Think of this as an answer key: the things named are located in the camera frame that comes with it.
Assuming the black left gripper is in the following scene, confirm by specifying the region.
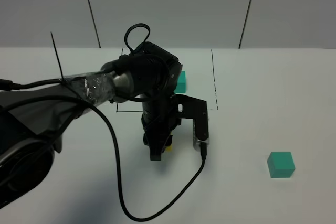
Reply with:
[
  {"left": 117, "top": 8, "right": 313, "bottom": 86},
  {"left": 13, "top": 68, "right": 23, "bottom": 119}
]
[{"left": 115, "top": 42, "right": 182, "bottom": 161}]

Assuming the yellow cube block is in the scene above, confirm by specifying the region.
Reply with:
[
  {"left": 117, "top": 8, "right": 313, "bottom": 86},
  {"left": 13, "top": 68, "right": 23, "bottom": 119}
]
[{"left": 165, "top": 145, "right": 172, "bottom": 152}]

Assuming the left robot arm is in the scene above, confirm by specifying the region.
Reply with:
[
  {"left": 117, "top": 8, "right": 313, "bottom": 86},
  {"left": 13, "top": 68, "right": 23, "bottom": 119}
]
[{"left": 1, "top": 42, "right": 182, "bottom": 207}]

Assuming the template teal cube block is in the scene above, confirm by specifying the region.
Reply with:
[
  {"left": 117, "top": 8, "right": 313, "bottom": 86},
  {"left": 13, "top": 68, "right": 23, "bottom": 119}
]
[{"left": 174, "top": 71, "right": 186, "bottom": 93}]

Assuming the black left camera cable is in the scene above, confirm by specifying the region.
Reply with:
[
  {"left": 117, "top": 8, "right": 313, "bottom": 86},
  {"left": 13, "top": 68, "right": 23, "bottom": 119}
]
[{"left": 73, "top": 98, "right": 208, "bottom": 222}]

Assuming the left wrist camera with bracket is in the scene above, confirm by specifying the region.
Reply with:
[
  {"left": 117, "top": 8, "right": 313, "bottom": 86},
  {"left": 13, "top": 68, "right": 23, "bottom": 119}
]
[{"left": 176, "top": 94, "right": 209, "bottom": 158}]

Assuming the black cable tie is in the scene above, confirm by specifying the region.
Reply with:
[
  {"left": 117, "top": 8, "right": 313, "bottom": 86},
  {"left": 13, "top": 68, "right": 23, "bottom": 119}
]
[{"left": 50, "top": 31, "right": 65, "bottom": 83}]

